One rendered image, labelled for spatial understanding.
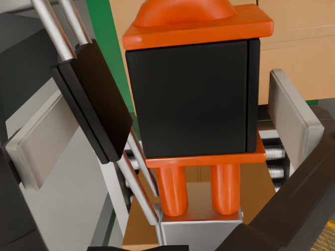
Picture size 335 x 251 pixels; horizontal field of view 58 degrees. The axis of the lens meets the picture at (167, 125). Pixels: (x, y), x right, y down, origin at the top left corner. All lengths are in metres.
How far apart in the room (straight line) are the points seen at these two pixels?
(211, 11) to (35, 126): 0.11
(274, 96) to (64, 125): 0.13
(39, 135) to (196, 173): 0.79
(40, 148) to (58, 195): 2.01
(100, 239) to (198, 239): 1.26
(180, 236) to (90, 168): 1.70
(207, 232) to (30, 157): 0.14
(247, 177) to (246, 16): 0.78
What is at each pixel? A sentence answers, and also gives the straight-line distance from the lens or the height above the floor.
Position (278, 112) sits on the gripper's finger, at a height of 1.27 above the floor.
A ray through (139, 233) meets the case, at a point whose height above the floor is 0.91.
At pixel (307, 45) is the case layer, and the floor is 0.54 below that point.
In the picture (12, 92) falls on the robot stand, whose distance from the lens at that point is 1.26.
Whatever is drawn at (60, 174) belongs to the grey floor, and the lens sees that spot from 2.04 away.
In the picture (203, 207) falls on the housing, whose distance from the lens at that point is 0.25.
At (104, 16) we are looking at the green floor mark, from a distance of 1.50.
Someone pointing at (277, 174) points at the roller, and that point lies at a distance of 1.18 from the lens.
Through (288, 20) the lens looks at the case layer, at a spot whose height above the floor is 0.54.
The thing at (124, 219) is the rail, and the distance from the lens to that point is 1.27.
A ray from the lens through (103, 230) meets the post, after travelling 1.52.
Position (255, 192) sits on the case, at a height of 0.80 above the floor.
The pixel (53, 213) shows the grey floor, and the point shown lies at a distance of 2.32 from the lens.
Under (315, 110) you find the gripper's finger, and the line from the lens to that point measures 0.17.
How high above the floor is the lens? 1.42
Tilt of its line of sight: 59 degrees down
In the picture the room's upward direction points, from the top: 172 degrees counter-clockwise
